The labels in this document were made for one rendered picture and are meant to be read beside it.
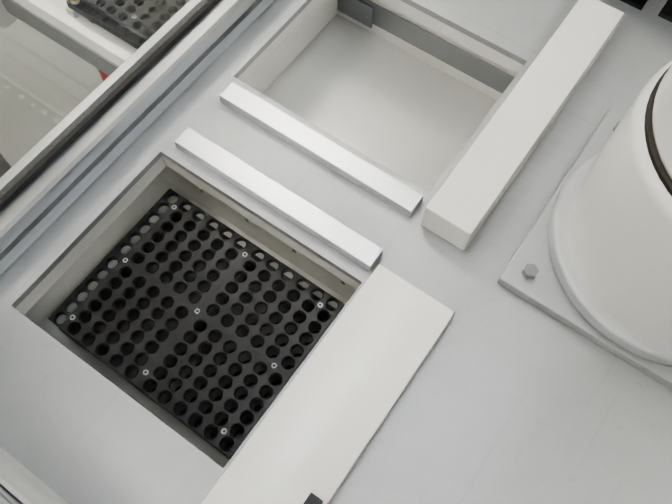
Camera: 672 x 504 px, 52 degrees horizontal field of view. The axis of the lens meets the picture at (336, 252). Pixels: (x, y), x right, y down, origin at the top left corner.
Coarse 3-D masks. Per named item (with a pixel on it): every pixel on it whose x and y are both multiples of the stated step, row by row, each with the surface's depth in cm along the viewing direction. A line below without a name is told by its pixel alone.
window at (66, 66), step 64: (0, 0) 49; (64, 0) 54; (128, 0) 60; (192, 0) 67; (0, 64) 52; (64, 64) 57; (128, 64) 64; (0, 128) 55; (64, 128) 62; (0, 192) 59
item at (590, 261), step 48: (624, 144) 50; (576, 192) 62; (624, 192) 50; (528, 240) 63; (576, 240) 59; (624, 240) 52; (528, 288) 61; (576, 288) 60; (624, 288) 55; (624, 336) 58
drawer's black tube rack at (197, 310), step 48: (144, 240) 69; (192, 240) 69; (240, 240) 70; (144, 288) 67; (192, 288) 67; (240, 288) 67; (288, 288) 67; (96, 336) 65; (144, 336) 65; (192, 336) 68; (240, 336) 68; (288, 336) 65; (144, 384) 63; (192, 384) 63; (240, 384) 63; (240, 432) 65
